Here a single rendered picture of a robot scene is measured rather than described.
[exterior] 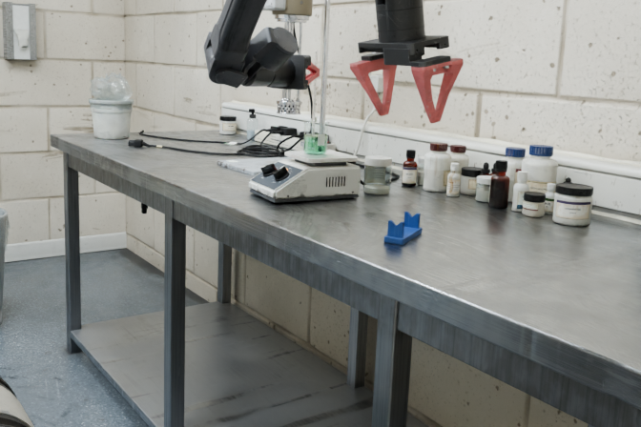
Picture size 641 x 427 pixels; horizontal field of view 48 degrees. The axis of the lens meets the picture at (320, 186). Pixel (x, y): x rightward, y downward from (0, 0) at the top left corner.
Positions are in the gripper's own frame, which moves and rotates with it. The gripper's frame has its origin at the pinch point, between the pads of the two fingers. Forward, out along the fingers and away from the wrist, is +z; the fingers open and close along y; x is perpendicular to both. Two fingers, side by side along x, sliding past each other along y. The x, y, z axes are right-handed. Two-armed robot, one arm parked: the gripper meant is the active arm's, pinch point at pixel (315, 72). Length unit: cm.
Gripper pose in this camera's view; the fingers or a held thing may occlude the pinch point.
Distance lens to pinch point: 150.7
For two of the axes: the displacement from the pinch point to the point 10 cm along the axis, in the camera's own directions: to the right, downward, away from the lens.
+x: -0.4, 9.8, 1.7
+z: 6.5, -1.0, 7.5
